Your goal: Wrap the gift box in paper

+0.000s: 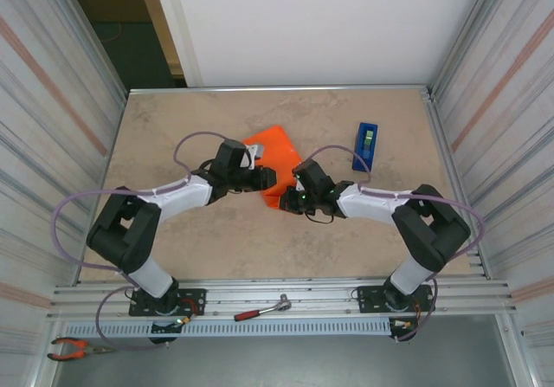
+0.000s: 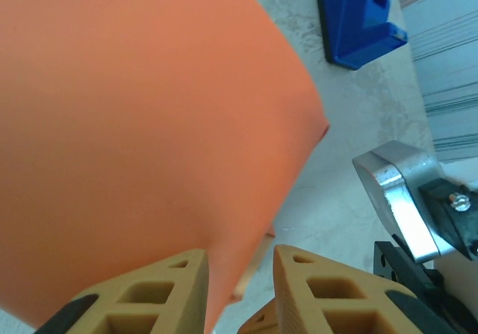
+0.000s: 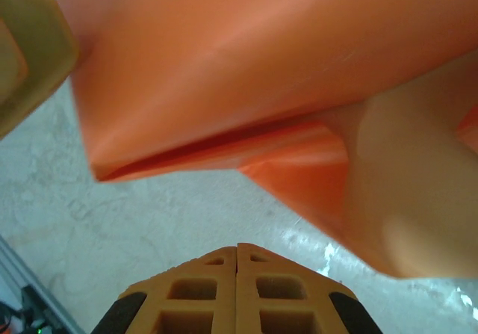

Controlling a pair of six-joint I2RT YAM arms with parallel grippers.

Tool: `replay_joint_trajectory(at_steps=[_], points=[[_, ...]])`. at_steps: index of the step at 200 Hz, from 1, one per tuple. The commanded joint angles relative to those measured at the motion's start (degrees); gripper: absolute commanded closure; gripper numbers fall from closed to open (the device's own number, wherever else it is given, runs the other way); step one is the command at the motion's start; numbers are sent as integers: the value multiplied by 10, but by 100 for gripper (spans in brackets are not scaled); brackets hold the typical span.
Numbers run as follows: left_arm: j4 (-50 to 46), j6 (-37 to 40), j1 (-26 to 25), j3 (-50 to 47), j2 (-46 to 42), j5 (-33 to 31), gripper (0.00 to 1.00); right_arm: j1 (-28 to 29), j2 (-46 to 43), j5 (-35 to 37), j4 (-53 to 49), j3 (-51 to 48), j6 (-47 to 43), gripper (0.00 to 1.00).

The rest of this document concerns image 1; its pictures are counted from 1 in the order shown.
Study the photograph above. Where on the wide aluminium extrusion rail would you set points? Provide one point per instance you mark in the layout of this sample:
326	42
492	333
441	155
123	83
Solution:
303	285

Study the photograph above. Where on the thin aluminium extrusion rail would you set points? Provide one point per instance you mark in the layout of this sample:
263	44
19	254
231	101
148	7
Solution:
281	88

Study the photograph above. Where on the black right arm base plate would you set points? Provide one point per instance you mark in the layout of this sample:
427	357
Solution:
368	298

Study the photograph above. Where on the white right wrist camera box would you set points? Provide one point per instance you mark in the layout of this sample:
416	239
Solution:
299	186

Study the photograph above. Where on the orange wrapping paper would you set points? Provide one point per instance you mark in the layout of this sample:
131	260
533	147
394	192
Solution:
277	153

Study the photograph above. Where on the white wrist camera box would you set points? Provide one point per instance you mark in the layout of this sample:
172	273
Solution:
299	186
256	150

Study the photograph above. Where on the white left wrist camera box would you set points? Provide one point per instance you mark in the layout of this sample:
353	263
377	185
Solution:
256	150

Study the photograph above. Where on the blue tape dispenser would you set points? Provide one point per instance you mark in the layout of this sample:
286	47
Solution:
368	126

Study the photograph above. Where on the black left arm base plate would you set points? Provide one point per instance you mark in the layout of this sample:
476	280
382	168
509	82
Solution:
195	300

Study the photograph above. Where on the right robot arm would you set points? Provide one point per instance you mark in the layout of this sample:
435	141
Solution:
433	231

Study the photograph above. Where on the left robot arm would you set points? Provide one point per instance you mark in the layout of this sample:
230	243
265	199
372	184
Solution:
121	240

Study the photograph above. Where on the yellow power connector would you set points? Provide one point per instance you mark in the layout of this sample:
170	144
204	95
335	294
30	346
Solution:
186	320
407	325

